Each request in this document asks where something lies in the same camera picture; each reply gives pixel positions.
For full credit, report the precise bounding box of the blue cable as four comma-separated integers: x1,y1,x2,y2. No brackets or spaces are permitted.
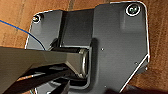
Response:
0,19,51,51

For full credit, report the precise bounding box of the dark robot base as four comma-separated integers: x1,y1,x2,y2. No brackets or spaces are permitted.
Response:
24,1,151,94

